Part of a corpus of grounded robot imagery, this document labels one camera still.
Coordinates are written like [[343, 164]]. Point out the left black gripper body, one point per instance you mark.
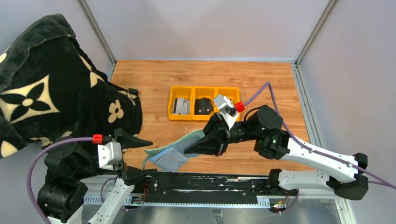
[[119, 167]]

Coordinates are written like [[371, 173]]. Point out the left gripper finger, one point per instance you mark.
[[132, 175], [124, 140]]

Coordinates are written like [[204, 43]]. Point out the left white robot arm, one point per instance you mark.
[[71, 160]]

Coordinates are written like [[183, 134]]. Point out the mint green card holder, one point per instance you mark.
[[172, 157]]

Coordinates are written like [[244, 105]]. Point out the silver card holder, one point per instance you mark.
[[181, 106]]

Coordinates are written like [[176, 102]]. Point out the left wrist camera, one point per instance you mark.
[[109, 158]]

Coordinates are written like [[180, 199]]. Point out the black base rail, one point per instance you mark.
[[208, 189]]

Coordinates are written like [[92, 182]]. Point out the black card holder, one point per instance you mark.
[[203, 106]]

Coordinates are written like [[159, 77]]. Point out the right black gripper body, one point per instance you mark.
[[237, 133]]

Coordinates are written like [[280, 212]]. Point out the yellow three-compartment bin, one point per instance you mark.
[[196, 92]]

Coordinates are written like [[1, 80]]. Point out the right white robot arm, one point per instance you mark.
[[337, 173]]

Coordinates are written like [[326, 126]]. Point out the black floral blanket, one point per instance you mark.
[[49, 89]]

